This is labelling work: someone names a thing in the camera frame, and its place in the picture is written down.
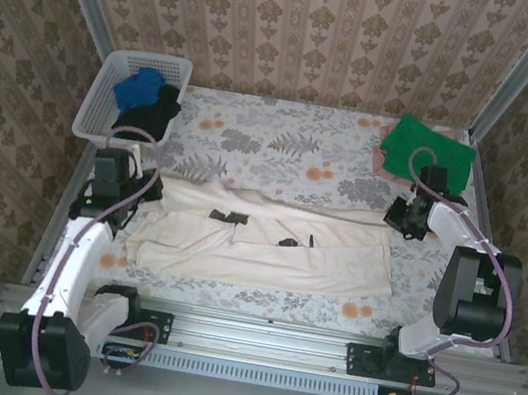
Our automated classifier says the cream t-shirt with robot print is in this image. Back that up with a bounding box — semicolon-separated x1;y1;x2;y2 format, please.
119;166;408;312

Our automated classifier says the white plastic laundry basket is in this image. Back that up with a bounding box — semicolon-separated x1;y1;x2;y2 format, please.
69;41;196;157

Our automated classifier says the folded green t-shirt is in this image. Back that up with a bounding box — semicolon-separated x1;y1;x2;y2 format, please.
378;111;482;198

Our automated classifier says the black t-shirt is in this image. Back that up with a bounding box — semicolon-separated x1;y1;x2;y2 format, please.
110;76;186;147

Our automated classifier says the blue t-shirt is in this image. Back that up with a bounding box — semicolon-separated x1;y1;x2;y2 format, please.
109;63;169;116

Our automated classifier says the floral patterned tablecloth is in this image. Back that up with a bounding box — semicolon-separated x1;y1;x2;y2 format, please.
41;64;528;357

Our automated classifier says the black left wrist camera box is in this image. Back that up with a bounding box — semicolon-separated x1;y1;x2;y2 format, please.
90;145;132;186

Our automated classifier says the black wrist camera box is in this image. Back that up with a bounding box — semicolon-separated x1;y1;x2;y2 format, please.
90;145;132;186
416;162;452;195

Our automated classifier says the white left camera mount bracket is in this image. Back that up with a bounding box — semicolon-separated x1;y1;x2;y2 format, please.
125;143;147;179

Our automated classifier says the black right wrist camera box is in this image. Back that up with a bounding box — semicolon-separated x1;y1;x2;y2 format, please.
416;162;452;195

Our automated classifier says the aluminium table side rail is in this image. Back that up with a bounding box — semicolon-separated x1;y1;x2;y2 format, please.
20;130;102;294
435;135;528;364

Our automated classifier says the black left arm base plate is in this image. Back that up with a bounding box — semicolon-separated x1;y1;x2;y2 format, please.
83;298;175;346

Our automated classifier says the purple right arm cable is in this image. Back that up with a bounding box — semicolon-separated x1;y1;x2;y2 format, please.
370;145;528;395

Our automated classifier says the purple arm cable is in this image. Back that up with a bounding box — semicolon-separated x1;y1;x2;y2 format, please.
21;117;194;395
370;145;528;395

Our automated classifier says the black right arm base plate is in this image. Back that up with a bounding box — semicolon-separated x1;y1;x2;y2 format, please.
343;342;441;390

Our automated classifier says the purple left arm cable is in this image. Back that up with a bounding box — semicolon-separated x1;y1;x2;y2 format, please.
21;117;194;395

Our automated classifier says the aluminium frame rail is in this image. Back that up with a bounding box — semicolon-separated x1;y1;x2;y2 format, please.
0;278;528;395

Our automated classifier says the white slotted cable duct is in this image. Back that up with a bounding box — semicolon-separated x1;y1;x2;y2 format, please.
9;323;381;395

